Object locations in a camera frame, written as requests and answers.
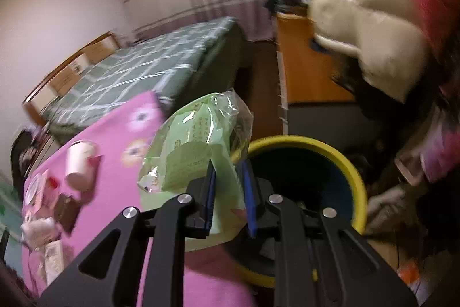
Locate pink drink carton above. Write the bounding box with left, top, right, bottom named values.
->
left=36, top=176, right=60, bottom=210

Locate beige handbag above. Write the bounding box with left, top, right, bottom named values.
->
left=393, top=149, right=429, bottom=186

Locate pink floral cloth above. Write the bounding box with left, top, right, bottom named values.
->
left=420, top=109, right=460, bottom=183

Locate yellow rimmed waste bin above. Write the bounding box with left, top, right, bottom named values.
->
left=230, top=136, right=368, bottom=289

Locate black bag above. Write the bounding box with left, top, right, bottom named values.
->
left=11, top=129, right=40, bottom=192

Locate wooden desk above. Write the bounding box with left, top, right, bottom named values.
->
left=275, top=12, right=356, bottom=106

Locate brown pillow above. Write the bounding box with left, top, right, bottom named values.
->
left=85, top=41, right=119, bottom=64
left=50, top=71, right=78, bottom=94

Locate brown plastic tray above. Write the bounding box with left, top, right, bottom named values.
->
left=54, top=194, right=81, bottom=234

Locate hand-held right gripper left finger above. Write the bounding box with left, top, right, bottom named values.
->
left=38, top=167, right=218, bottom=307

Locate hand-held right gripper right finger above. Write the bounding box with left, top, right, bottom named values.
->
left=241, top=160, right=419, bottom=307

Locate blue strap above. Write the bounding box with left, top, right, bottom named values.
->
left=310, top=39, right=331, bottom=55

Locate green plastic snack bag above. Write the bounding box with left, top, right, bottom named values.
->
left=138, top=88, right=254, bottom=252

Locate cream puffer jacket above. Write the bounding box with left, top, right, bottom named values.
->
left=307, top=0, right=432, bottom=102

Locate bed with green checked cover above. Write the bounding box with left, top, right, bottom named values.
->
left=41, top=16, right=248, bottom=146

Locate wooden headboard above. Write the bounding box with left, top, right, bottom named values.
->
left=22, top=33, right=121, bottom=128

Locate crumpled white tissue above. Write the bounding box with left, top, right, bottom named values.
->
left=20, top=217, right=56, bottom=250

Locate white paper packet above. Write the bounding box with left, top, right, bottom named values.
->
left=43, top=240, right=66, bottom=284

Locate white paper cup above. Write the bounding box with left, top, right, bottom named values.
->
left=65, top=140, right=98, bottom=192

